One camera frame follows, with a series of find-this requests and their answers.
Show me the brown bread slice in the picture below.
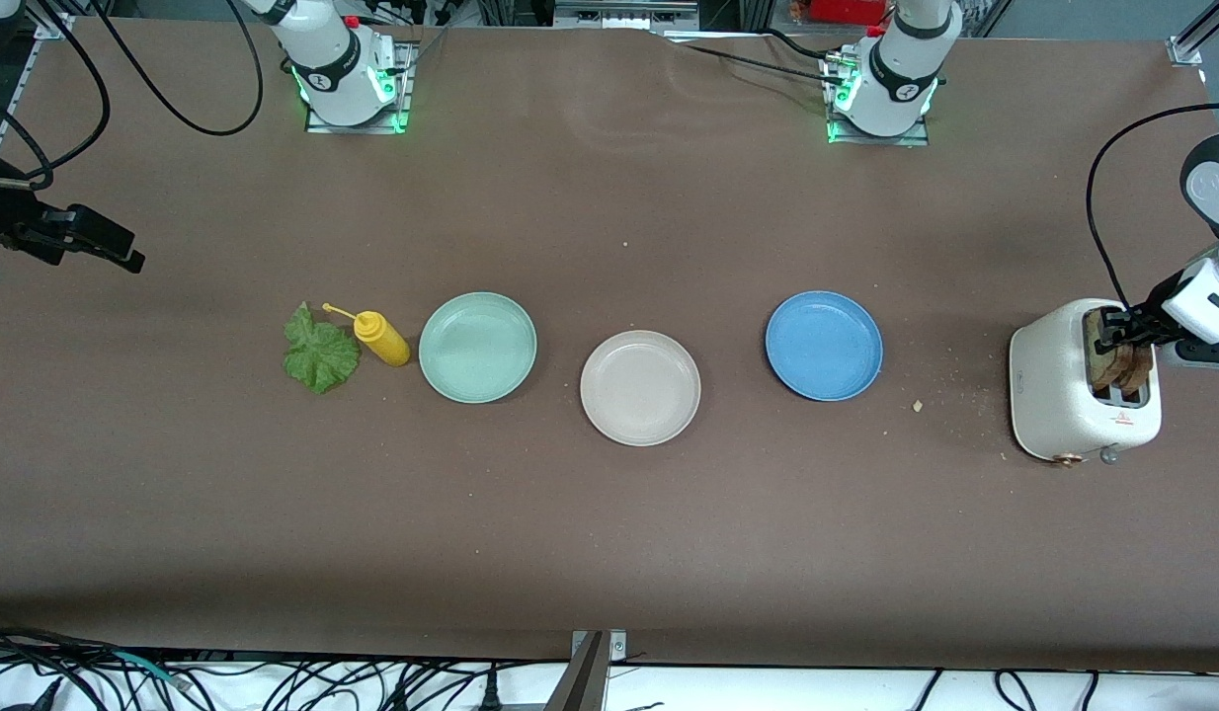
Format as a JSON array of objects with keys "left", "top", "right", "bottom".
[
  {"left": 1123, "top": 346, "right": 1157, "bottom": 402},
  {"left": 1086, "top": 308, "right": 1132, "bottom": 392}
]

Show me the yellow squeeze sauce bottle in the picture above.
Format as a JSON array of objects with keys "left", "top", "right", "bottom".
[{"left": 322, "top": 303, "right": 411, "bottom": 367}]

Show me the blue plate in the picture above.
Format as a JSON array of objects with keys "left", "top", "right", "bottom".
[{"left": 765, "top": 290, "right": 884, "bottom": 402}]

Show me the mint green plate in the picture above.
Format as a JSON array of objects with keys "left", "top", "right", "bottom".
[{"left": 418, "top": 291, "right": 538, "bottom": 405}]

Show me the beige plate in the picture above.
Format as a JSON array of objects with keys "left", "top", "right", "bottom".
[{"left": 580, "top": 330, "right": 702, "bottom": 447}]

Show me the white two-slot toaster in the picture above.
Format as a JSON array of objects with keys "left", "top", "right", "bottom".
[{"left": 1009, "top": 298, "right": 1163, "bottom": 467}]

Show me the green lettuce leaf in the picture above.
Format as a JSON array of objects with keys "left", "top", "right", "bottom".
[{"left": 283, "top": 302, "right": 361, "bottom": 395}]

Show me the red box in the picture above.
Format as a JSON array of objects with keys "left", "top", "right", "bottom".
[{"left": 807, "top": 0, "right": 892, "bottom": 26}]

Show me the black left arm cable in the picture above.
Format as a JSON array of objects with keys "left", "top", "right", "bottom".
[{"left": 1085, "top": 102, "right": 1219, "bottom": 309}]

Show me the aluminium frame profile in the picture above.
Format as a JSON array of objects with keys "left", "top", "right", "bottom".
[
  {"left": 0, "top": 10, "right": 77, "bottom": 149},
  {"left": 1168, "top": 0, "right": 1219, "bottom": 66}
]

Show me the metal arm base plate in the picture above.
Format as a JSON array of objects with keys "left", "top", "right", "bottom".
[
  {"left": 825, "top": 54, "right": 932, "bottom": 147},
  {"left": 303, "top": 39, "right": 415, "bottom": 135}
]

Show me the teal cable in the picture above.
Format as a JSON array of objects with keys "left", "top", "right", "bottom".
[{"left": 111, "top": 650, "right": 192, "bottom": 689}]

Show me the black table cable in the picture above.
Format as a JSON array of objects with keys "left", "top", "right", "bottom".
[{"left": 659, "top": 30, "right": 853, "bottom": 90}]

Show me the metal corner bracket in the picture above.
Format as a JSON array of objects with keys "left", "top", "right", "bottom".
[{"left": 571, "top": 629, "right": 628, "bottom": 663}]

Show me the dark frame bar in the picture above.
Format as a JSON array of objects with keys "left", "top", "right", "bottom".
[{"left": 545, "top": 632, "right": 610, "bottom": 711}]

